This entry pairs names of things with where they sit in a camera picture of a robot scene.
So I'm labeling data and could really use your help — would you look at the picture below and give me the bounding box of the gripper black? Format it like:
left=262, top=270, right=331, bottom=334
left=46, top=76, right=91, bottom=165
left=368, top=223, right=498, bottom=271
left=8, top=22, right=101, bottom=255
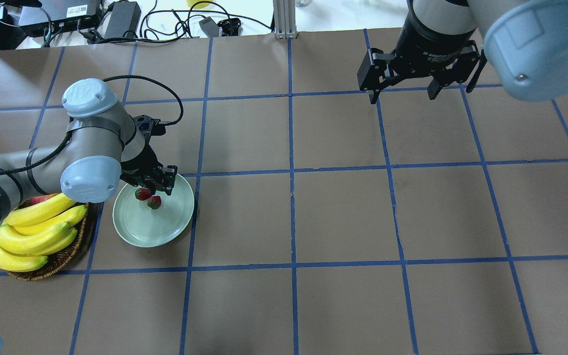
left=357, top=14, right=487, bottom=104
left=120, top=115, right=178, bottom=194

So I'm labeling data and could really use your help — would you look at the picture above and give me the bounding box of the yellow banana bunch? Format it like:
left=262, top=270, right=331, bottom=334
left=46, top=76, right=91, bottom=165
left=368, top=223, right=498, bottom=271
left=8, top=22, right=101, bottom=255
left=0, top=193, right=87, bottom=272

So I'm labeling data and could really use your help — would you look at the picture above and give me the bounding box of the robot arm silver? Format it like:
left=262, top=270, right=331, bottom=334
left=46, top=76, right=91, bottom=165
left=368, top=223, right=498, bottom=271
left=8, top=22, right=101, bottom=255
left=0, top=78, right=178, bottom=223
left=357, top=0, right=568, bottom=104

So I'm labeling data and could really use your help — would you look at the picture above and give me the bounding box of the light green plate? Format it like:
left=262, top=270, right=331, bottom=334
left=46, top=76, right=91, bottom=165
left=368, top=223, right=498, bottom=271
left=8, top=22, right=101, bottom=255
left=112, top=175, right=195, bottom=248

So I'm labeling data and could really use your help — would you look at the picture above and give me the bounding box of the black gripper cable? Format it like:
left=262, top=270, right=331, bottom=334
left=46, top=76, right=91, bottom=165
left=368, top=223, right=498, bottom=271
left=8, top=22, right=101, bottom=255
left=103, top=75, right=184, bottom=126

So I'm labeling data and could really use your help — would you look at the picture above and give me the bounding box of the wicker basket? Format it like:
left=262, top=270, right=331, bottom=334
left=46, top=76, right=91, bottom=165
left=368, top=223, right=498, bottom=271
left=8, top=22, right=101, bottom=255
left=5, top=203, right=101, bottom=282

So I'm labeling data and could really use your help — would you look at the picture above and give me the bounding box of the red apple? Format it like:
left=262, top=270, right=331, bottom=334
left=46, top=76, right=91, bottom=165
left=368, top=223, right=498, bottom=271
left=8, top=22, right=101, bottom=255
left=28, top=195, right=54, bottom=205

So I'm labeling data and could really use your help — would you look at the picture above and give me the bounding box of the aluminium frame post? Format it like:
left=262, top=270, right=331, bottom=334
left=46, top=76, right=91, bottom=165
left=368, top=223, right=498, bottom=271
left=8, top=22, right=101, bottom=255
left=272, top=0, right=298, bottom=39

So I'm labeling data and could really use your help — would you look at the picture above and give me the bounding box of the black power adapter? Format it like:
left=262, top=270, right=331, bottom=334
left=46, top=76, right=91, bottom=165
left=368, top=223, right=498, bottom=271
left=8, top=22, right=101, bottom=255
left=104, top=0, right=141, bottom=38

